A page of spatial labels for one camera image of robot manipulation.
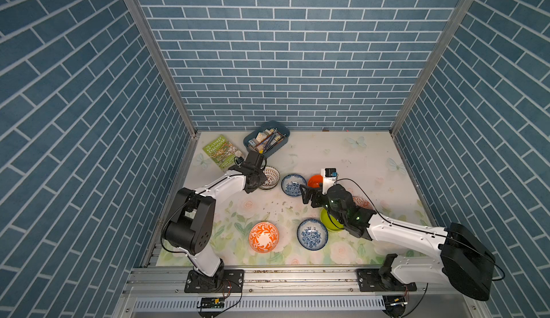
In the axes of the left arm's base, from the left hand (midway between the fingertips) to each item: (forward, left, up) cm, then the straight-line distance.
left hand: (267, 180), depth 94 cm
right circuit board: (-45, -45, -6) cm, 63 cm away
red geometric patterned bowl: (-10, -41, -2) cm, 42 cm away
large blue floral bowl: (-22, -19, -5) cm, 29 cm away
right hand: (-8, -18, +9) cm, 22 cm away
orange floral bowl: (-23, 0, -5) cm, 24 cm away
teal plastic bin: (+29, +2, -3) cm, 29 cm away
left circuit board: (-43, +17, -9) cm, 47 cm away
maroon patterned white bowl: (+3, -2, -3) cm, 5 cm away
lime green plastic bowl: (-22, -23, +10) cm, 34 cm away
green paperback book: (+19, +24, -4) cm, 31 cm away
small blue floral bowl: (0, -11, -4) cm, 11 cm away
